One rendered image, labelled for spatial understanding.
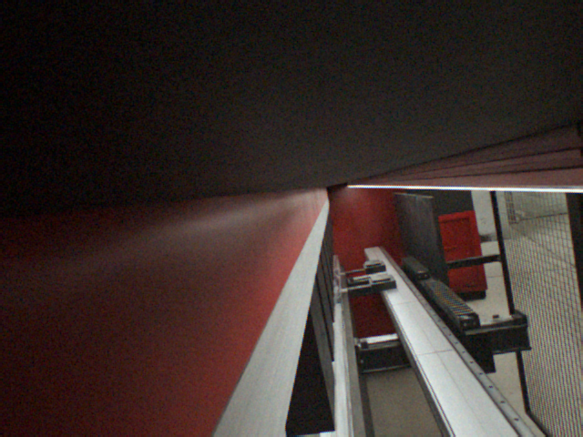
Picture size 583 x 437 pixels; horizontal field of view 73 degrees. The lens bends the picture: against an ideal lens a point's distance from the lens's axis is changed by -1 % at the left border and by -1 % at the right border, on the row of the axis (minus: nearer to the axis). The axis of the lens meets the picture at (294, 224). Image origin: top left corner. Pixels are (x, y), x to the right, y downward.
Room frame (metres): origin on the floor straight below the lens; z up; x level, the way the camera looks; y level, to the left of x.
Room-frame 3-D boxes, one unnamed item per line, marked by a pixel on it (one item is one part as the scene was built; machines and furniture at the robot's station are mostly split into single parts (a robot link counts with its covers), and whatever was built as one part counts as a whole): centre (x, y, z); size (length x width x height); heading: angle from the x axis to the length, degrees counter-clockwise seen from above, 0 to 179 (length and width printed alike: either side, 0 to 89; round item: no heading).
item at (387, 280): (1.75, -0.26, 1.01); 0.26 x 0.12 x 0.05; 83
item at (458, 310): (1.30, -0.46, 1.02); 0.44 x 0.06 x 0.04; 173
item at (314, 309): (0.55, 0.03, 1.26); 0.15 x 0.09 x 0.17; 173
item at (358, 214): (3.06, -0.43, 1.15); 0.85 x 0.25 x 2.30; 83
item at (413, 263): (1.86, -0.52, 1.02); 0.37 x 0.06 x 0.04; 173
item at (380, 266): (2.09, -0.30, 1.01); 0.26 x 0.12 x 0.05; 83
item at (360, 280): (2.52, -0.58, 0.81); 0.64 x 0.08 x 0.14; 83
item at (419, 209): (2.29, -0.68, 1.12); 1.13 x 0.02 x 0.44; 173
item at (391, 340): (1.47, -0.46, 0.81); 0.64 x 0.08 x 0.14; 83
